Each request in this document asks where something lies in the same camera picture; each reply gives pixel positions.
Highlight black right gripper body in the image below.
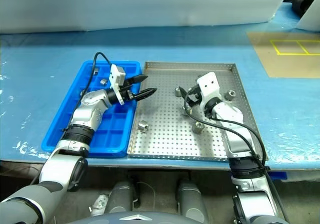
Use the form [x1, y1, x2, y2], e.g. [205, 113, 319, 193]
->
[186, 84, 203, 107]

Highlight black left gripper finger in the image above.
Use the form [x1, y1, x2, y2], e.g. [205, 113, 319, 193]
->
[133, 87, 158, 101]
[124, 74, 149, 85]

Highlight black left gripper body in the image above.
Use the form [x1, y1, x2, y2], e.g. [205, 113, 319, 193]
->
[119, 83, 138, 102]

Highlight blue plastic compartment tray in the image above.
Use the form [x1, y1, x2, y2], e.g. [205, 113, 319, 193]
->
[41, 60, 141, 159]

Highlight perforated metal tray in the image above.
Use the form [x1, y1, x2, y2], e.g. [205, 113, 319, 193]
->
[126, 61, 270, 163]

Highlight white foam board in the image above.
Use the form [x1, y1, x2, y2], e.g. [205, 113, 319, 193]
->
[0, 0, 295, 32]

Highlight grey rounded robot leg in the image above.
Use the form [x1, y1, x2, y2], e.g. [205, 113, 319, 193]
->
[176, 179, 208, 224]
[104, 180, 137, 216]

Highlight brown cardboard sheet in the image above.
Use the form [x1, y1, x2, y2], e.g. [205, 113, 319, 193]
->
[246, 30, 320, 79]

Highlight blue bin under table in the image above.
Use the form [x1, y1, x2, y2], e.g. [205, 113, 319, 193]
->
[267, 170, 288, 182]

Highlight white crumpled floor object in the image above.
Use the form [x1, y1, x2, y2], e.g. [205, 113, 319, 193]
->
[88, 194, 111, 216]

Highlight dark grey robot chest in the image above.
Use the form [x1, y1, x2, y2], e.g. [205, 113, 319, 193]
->
[74, 210, 196, 224]

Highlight white slanted panel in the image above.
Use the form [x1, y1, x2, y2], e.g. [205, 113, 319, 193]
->
[296, 0, 320, 31]

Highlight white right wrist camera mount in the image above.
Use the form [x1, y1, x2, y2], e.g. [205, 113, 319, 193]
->
[196, 72, 222, 110]

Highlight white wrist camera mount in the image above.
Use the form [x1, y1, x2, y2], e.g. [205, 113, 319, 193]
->
[107, 63, 127, 106]
[196, 72, 222, 110]

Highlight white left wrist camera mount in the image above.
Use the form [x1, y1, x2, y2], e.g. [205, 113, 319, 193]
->
[107, 63, 127, 106]

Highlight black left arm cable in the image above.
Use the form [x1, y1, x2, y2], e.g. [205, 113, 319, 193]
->
[73, 51, 113, 117]

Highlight thin white wire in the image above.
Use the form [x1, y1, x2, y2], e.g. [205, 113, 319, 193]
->
[136, 181, 157, 197]

